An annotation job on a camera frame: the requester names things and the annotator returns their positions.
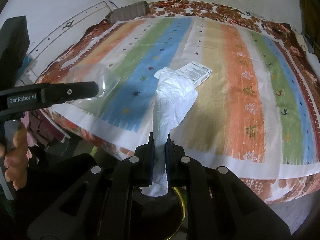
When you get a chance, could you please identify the person left hand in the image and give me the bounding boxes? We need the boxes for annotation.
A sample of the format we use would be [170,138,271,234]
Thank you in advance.
[1,122,29,191]

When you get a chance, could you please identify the dark bin with gold rim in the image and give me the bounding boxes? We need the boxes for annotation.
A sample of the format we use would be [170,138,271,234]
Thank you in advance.
[161,187,187,239]

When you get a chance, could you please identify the white printed medicine box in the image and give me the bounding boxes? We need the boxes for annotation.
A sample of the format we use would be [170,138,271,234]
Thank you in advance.
[175,61,212,88]

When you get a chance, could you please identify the grey striped pillow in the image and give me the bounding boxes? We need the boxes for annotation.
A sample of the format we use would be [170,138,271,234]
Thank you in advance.
[108,1,150,24]

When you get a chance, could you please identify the floral brown blanket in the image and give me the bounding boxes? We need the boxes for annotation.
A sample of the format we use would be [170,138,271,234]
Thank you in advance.
[35,0,320,203]

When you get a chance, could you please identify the clear plastic bag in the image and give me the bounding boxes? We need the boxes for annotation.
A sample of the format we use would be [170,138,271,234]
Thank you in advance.
[66,63,121,114]

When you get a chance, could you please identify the white plastic bag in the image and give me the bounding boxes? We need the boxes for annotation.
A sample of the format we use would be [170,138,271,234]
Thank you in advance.
[142,67,198,197]

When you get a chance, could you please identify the striped colourful mat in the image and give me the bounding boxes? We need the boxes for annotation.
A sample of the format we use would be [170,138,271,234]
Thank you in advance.
[46,15,320,181]

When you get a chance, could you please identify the white bed headboard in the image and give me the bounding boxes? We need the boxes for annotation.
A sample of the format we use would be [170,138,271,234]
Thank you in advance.
[17,1,116,85]

